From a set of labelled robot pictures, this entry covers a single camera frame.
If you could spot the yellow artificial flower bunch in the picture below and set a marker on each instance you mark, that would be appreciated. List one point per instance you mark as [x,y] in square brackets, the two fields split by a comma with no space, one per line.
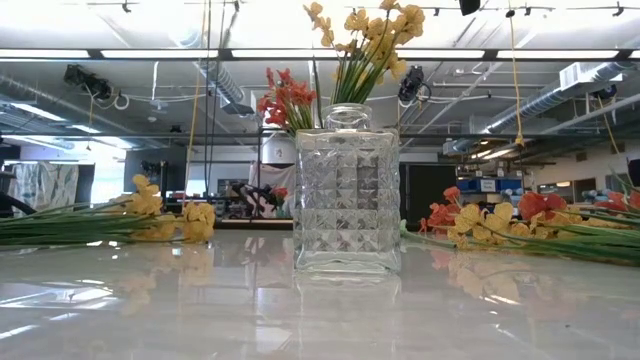
[470,216]
[410,20]
[197,222]

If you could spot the red artificial flower bunch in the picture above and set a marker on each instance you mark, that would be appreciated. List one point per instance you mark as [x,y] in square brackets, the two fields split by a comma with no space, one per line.
[535,204]
[442,216]
[287,97]

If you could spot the square faceted glass vase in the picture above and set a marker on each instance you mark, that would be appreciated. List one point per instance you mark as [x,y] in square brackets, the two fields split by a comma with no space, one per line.
[345,200]

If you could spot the black ceiling-mounted device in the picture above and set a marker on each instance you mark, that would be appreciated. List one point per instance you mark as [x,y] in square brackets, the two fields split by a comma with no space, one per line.
[412,82]
[87,80]

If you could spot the blue storage bins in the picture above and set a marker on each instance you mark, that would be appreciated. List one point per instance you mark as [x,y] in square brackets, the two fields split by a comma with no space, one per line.
[510,186]

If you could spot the overhead LED light bar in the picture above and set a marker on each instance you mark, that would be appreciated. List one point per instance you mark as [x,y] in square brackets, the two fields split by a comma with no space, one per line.
[290,53]

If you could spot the black cabinet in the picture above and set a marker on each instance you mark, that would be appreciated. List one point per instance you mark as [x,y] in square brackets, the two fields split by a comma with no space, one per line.
[425,195]

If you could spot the white cylindrical tank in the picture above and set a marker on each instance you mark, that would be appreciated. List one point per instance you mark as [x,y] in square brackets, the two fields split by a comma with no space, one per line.
[277,150]

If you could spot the patterned fabric screen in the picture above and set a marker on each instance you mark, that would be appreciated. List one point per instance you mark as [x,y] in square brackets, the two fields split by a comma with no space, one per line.
[42,182]

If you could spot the silver ventilation duct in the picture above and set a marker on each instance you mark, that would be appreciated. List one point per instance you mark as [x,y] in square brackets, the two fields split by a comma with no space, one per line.
[225,85]
[550,100]

